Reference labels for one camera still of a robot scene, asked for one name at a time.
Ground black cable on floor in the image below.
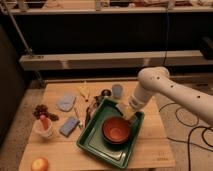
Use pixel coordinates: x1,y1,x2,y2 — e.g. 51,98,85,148
158,101,213,171

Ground yellow sponge block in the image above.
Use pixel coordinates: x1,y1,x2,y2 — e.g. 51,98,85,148
116,103,135,120

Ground yellow banana toy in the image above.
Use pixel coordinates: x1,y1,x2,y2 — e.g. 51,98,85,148
78,81,90,101

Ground small metal can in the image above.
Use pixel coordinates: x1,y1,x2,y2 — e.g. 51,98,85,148
101,89,111,97

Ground blue eraser block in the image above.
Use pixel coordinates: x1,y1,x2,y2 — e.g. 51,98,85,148
59,117,79,137

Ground green plastic tray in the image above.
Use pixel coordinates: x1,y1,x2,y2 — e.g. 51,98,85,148
77,99,144,169

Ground orange red bowl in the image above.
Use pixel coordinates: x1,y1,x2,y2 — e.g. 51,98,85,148
102,117,131,144

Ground dark grape bunch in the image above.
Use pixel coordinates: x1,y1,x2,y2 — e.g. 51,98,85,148
33,104,59,121

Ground orange carrot toy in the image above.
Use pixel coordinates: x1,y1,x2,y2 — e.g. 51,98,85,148
40,115,48,130

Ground translucent blue cup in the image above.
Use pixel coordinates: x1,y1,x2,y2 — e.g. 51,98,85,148
112,84,123,99

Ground white cup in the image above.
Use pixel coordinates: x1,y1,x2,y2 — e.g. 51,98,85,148
33,119,54,139

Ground dark utensil beside tray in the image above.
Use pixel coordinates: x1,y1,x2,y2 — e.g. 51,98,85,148
85,96,102,124

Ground red yellow apple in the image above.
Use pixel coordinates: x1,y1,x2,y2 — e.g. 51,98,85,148
31,158,49,171

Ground light blue cloth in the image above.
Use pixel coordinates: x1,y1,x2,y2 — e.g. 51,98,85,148
56,94,76,112

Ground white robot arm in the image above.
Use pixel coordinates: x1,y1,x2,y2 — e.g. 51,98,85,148
129,67,213,127

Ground metal shelf rail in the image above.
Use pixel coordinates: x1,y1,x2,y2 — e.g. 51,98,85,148
19,50,213,71

